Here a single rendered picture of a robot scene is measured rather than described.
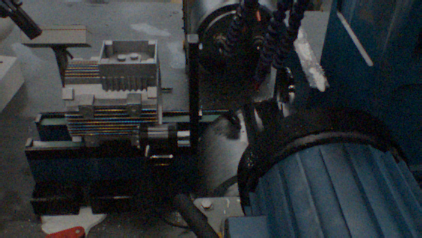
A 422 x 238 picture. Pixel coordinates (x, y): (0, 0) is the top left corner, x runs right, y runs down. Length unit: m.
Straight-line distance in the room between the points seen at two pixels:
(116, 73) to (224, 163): 0.36
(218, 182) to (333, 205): 0.34
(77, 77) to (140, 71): 0.14
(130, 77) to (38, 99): 0.58
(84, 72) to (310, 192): 0.71
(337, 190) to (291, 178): 0.05
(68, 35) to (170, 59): 0.48
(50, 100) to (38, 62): 0.24
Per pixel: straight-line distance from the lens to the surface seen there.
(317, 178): 0.41
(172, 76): 1.53
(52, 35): 1.27
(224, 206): 0.63
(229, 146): 0.74
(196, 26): 1.20
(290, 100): 1.01
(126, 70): 0.96
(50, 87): 1.54
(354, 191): 0.40
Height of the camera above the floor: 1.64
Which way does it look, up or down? 39 degrees down
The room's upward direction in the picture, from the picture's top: 1 degrees clockwise
